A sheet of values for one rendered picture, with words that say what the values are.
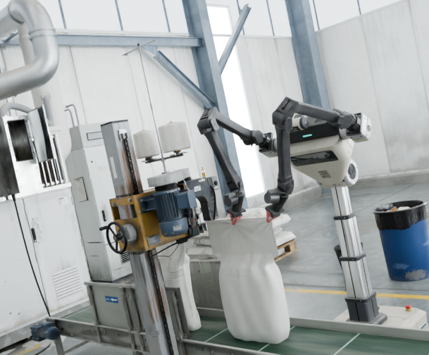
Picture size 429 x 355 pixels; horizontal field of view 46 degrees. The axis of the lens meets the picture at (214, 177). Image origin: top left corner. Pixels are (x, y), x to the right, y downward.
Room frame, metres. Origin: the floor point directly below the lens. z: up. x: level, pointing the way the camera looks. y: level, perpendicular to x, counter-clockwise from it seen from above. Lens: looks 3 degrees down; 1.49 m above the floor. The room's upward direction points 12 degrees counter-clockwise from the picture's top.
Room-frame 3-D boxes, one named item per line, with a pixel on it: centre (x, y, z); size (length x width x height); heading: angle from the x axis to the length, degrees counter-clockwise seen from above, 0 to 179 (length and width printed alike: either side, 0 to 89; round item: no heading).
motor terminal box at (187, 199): (2.72, 0.17, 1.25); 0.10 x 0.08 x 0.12; 161
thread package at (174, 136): (2.87, 0.17, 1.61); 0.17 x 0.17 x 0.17
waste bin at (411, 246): (4.60, -1.60, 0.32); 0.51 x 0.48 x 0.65; 136
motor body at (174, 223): (2.76, 0.27, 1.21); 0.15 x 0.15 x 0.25
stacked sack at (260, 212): (6.60, -0.37, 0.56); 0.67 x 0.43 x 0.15; 46
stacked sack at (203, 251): (6.26, 0.18, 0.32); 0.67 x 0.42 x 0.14; 140
